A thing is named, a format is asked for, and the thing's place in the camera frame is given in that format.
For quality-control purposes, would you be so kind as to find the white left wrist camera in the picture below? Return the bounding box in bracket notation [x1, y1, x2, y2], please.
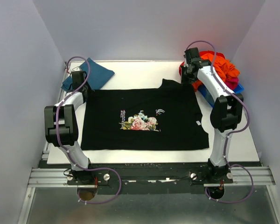
[71, 67, 81, 73]

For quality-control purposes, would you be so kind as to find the black floral print t-shirt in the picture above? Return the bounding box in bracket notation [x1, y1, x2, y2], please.
[81, 79, 209, 151]

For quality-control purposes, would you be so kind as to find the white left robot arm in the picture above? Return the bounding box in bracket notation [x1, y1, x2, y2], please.
[44, 71, 94, 184]

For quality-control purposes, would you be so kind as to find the red t-shirt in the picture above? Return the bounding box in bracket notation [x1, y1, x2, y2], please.
[179, 50, 226, 74]

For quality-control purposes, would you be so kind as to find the teal t-shirt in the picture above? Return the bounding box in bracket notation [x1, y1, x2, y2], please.
[61, 58, 115, 92]

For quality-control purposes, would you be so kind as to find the blue plastic bin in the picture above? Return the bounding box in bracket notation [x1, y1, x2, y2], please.
[198, 84, 244, 107]

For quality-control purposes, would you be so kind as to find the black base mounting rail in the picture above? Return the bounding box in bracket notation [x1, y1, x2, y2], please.
[30, 162, 233, 195]

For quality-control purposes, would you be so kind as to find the magenta t-shirt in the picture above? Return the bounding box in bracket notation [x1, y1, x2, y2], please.
[225, 77, 239, 90]

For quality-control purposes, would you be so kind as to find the orange t-shirt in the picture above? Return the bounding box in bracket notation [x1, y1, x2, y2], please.
[192, 59, 240, 91]

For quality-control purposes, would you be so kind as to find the aluminium extrusion frame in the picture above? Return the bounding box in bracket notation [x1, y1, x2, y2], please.
[19, 60, 275, 223]

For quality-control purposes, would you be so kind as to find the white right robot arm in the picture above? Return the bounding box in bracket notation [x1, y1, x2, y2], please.
[180, 48, 243, 183]

